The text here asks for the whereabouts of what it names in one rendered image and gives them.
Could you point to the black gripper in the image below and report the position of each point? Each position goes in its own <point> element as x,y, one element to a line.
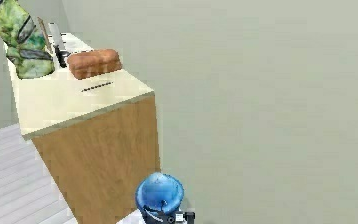
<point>170,220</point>

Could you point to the wooden cabinet with cream top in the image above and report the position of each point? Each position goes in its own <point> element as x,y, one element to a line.
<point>97,150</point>

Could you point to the brown bread loaf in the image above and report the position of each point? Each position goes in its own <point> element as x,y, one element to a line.
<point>93,63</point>

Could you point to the brown wooden stick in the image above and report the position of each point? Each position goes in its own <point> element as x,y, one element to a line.
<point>44,33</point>

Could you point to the green house plant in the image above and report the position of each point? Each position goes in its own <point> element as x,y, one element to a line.
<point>23,43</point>

